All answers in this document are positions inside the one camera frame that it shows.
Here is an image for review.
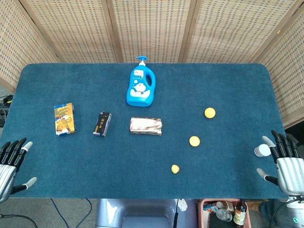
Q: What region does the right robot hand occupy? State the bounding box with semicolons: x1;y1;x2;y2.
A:
256;129;304;198

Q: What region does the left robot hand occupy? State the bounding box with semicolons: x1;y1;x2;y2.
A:
0;137;38;203

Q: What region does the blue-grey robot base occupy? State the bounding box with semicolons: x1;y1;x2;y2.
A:
95;198;198;228

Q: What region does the white bottle cap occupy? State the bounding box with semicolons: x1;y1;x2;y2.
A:
254;144;271;157

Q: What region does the black box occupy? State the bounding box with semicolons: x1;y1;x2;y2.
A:
0;108;9;127

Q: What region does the dark brown glass bottle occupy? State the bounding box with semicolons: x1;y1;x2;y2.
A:
233;200;247;226

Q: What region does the white capped bottle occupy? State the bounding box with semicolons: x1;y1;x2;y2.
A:
216;201;235;212

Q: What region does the black power strip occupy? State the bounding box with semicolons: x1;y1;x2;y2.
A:
0;94;14;105

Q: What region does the yellow snack box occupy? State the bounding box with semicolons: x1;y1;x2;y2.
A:
53;102;76;136

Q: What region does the clear plastic bottle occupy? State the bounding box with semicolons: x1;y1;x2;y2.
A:
216;208;233;222

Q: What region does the pink plastic bin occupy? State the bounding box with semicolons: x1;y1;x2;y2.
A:
197;198;252;228

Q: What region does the yellow ball middle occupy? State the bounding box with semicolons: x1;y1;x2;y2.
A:
189;135;201;148

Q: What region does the small black carton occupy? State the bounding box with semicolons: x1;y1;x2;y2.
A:
93;111;113;137

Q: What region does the blue carpet table mat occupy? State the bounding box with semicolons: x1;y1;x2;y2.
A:
0;63;295;200

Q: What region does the beige wrapped package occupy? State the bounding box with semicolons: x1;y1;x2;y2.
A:
129;116;163;136

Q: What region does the blue cartoon pump bottle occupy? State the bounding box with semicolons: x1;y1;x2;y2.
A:
125;56;157;107

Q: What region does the wicker folding screen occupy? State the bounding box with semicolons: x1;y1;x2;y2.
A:
0;0;304;130

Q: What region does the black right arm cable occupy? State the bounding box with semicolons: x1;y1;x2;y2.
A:
268;200;290;228

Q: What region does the black floor cable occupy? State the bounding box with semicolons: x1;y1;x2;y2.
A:
0;214;38;228

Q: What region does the blue floor cable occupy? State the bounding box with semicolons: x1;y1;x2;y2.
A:
50;198;93;228

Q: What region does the black strap on base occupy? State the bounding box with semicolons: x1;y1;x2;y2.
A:
173;199;179;228

